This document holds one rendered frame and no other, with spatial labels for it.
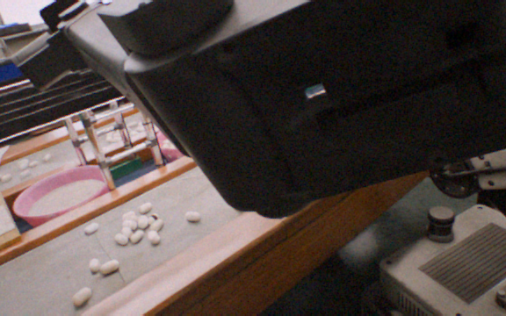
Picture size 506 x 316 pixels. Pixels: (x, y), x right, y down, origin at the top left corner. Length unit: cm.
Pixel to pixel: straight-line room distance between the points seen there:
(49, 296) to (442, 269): 91
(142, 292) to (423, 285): 68
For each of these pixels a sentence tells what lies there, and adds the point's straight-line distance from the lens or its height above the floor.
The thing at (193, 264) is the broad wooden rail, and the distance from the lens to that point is 76.
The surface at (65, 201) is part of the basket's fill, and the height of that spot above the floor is 74.
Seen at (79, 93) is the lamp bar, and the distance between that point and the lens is 85.
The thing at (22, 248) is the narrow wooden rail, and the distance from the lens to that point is 105.
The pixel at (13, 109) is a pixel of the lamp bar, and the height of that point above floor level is 108.
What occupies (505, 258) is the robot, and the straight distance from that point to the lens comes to 120.
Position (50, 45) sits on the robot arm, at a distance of 56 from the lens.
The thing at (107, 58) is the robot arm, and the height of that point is 121.
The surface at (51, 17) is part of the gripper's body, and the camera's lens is 68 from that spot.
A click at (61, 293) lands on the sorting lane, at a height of 74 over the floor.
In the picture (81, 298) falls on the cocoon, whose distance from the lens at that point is 82.
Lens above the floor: 125
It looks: 27 degrees down
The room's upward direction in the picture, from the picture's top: 11 degrees counter-clockwise
